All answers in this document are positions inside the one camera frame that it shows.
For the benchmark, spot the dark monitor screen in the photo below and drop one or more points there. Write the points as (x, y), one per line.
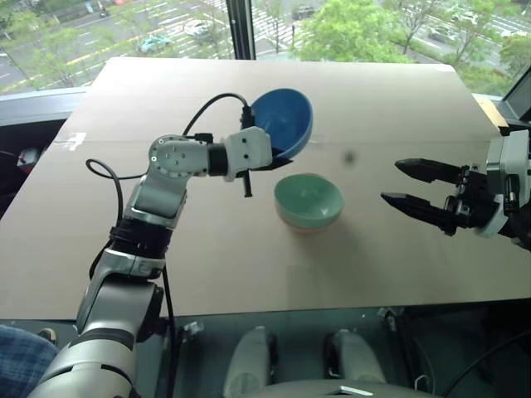
(519, 97)

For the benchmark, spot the black window frame post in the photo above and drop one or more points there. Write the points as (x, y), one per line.
(241, 29)

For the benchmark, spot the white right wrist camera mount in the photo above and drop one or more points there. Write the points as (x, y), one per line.
(512, 166)

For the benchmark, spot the grey right robot leg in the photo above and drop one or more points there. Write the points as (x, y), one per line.
(354, 356)

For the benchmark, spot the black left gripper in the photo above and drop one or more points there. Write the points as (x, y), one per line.
(248, 182)

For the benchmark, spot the blue bowl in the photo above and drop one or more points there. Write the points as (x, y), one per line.
(286, 116)

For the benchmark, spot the grey robot leg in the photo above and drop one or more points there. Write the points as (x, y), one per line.
(354, 356)
(249, 360)

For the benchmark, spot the person's blue jeans leg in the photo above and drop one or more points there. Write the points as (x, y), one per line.
(20, 362)

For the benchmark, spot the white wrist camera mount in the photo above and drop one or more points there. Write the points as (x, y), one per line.
(249, 149)
(512, 166)

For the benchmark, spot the brown cardboard sheet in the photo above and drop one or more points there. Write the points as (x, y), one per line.
(207, 257)

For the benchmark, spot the green bowl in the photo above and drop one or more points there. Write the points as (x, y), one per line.
(309, 199)

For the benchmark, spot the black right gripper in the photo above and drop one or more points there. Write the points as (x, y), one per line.
(471, 201)

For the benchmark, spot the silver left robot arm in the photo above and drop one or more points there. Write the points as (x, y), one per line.
(174, 159)

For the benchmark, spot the tan shoe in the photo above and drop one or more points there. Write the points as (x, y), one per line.
(48, 334)

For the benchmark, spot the grey robot torso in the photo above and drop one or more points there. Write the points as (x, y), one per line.
(332, 390)

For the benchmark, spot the light wooden board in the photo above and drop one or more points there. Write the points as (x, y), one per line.
(491, 113)

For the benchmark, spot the grey left robot leg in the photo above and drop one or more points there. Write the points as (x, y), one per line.
(249, 360)

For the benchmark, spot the red and white object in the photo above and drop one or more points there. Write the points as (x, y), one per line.
(29, 157)

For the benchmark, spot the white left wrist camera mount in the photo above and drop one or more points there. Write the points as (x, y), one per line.
(249, 149)

